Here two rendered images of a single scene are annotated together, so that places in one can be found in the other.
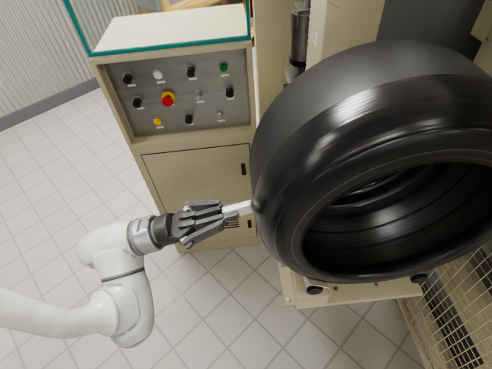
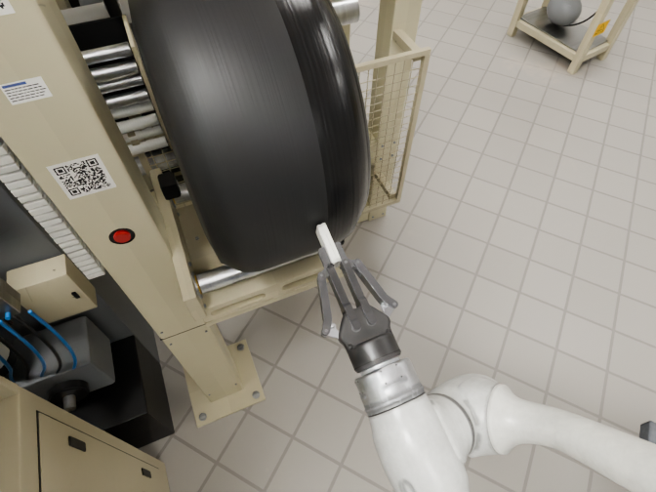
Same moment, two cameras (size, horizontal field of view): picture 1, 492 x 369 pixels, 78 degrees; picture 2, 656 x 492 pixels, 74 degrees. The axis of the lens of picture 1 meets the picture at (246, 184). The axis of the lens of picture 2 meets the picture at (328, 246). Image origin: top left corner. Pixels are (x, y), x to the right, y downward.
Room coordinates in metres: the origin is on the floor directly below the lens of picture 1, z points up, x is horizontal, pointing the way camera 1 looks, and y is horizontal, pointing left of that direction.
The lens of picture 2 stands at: (0.59, 0.40, 1.73)
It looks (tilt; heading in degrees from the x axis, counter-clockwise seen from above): 55 degrees down; 247
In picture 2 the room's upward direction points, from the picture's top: straight up
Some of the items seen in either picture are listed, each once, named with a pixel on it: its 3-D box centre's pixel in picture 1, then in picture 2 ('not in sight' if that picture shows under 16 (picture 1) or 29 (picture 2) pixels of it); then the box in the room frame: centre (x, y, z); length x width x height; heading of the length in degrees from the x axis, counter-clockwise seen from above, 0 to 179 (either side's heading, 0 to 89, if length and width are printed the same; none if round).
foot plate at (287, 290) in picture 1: (304, 280); (223, 380); (0.76, -0.27, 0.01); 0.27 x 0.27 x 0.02; 0
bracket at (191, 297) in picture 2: not in sight; (177, 239); (0.68, -0.29, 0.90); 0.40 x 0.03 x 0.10; 90
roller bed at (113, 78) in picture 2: not in sight; (111, 96); (0.72, -0.67, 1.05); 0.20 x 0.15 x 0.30; 0
